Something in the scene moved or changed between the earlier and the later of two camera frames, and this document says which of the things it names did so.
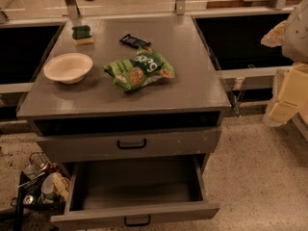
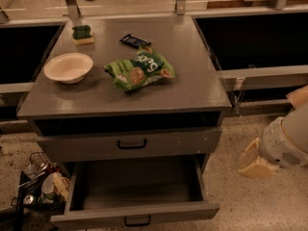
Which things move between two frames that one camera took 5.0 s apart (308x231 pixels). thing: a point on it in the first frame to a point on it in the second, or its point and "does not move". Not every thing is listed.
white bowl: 68,67 does not move
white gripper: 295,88 to 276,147
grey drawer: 109,192 does not move
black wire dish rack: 42,186 does not move
